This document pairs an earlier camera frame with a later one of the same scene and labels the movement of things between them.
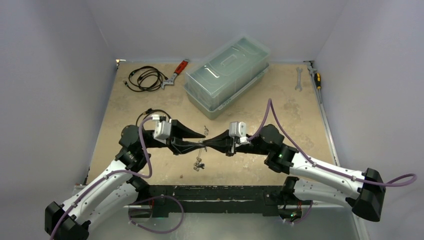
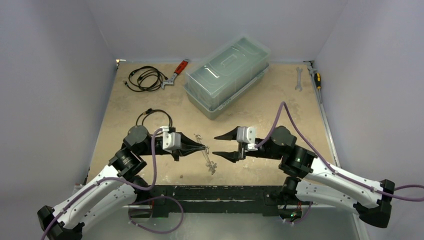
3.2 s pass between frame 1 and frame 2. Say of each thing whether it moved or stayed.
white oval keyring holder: moved
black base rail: stayed
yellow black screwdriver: stayed
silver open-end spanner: stayed
